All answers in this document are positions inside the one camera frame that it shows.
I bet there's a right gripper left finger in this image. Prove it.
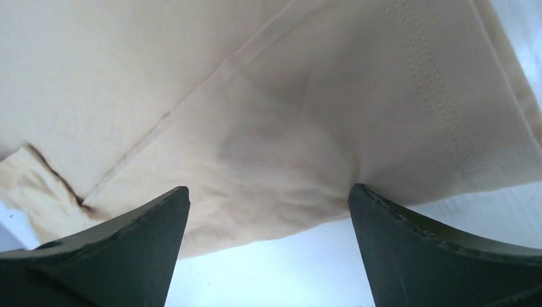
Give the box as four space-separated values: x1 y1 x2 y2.
1 187 190 306

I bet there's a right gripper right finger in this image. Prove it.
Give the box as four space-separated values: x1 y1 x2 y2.
348 184 541 306

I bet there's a beige t shirt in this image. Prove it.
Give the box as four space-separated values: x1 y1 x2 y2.
1 1 541 258

